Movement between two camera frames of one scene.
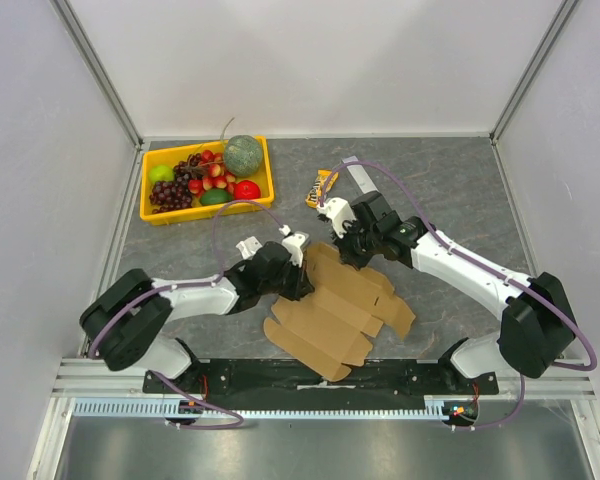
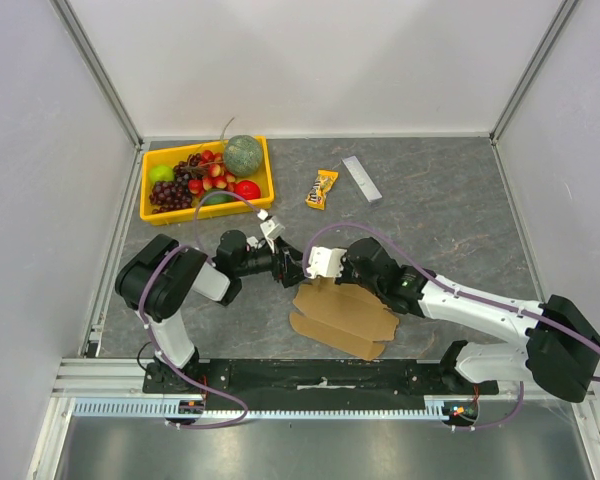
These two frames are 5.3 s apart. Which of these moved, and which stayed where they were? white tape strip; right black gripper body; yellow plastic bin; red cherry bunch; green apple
Moved: right black gripper body
Stayed: white tape strip; red cherry bunch; yellow plastic bin; green apple
